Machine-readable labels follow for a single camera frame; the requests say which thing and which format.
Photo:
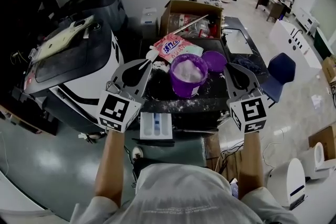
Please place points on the metal rod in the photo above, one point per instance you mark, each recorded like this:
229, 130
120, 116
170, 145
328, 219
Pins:
190, 24

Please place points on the white bathtub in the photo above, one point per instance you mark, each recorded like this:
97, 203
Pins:
286, 44

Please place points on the phone with blue screen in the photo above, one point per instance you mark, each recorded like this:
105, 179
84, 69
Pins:
234, 187

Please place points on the white plastic spoon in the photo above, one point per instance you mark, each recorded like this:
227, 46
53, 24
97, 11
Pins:
152, 54

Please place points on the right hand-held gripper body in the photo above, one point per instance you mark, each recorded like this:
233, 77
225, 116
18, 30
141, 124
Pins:
250, 112

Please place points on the black sink cabinet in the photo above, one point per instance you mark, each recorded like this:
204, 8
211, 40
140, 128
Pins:
249, 60

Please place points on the white box with blue label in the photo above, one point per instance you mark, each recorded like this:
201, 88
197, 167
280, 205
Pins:
148, 17

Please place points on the white paper sheet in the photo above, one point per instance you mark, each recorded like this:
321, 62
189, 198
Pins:
317, 101

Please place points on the person's white shirt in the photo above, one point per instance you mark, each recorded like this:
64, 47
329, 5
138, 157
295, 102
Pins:
183, 196

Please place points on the person's black trousers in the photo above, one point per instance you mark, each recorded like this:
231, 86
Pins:
141, 165

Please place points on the black front-load washing machine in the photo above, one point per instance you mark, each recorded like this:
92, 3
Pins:
160, 87

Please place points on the round white toilet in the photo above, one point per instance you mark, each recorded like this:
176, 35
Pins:
286, 183

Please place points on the dark wooden desk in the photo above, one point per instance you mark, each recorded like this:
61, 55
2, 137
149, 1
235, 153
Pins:
273, 5

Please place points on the brown cardboard box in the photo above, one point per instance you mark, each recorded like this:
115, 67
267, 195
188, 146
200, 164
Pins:
325, 141
329, 69

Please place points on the person's right forearm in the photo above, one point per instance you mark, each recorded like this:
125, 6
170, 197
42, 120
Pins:
250, 165

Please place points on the wooden slat platform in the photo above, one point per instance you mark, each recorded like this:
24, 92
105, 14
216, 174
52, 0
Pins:
212, 149

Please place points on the white toilet with open lid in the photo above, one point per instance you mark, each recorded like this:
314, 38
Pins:
315, 160

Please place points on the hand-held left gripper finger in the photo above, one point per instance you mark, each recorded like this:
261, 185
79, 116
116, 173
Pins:
118, 72
144, 78

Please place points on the white vanity cabinet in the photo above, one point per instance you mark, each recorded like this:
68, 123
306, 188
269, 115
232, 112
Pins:
308, 19

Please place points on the pink detergent pouch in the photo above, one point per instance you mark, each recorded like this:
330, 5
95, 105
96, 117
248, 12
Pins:
173, 47

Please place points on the cream plastic panel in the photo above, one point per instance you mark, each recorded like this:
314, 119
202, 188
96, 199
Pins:
60, 39

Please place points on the open cardboard box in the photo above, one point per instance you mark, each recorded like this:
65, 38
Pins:
168, 18

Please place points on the purple plastic bucket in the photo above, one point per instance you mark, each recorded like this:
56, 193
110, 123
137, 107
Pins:
183, 86

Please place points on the green bathtub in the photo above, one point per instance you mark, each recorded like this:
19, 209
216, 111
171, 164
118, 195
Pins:
323, 44

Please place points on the person's left forearm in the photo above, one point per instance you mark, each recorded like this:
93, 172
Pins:
110, 168

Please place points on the purple bucket lid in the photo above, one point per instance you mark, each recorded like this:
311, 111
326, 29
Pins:
214, 60

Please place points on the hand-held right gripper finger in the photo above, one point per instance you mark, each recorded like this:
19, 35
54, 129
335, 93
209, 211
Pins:
250, 76
230, 84

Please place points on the white detergent drawer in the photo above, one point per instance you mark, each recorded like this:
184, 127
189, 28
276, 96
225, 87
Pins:
147, 126

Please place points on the blue chair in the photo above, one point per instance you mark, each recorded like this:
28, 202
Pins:
281, 68

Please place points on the white and black washing machine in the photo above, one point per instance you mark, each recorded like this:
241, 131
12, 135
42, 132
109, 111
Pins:
78, 78

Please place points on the dark grey bulky appliance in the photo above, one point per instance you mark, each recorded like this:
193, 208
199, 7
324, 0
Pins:
105, 5

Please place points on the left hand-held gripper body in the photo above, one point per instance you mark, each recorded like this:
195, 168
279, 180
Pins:
115, 107

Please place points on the crumpled white tissue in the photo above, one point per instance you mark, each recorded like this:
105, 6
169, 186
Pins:
222, 76

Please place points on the person's left shoe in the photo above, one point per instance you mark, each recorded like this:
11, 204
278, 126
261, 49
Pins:
137, 152

